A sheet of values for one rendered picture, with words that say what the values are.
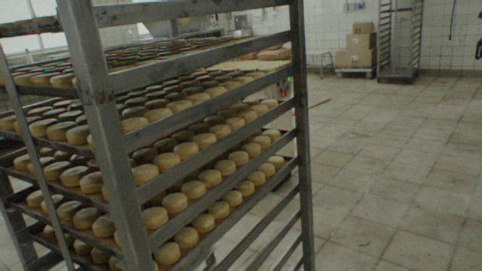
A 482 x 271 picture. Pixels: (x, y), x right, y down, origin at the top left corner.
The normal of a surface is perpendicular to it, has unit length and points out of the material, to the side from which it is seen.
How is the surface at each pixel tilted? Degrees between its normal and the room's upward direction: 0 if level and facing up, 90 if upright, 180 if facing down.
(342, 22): 90
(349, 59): 89
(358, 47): 94
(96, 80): 90
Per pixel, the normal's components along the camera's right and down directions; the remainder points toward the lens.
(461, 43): -0.62, 0.33
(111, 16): 0.82, 0.11
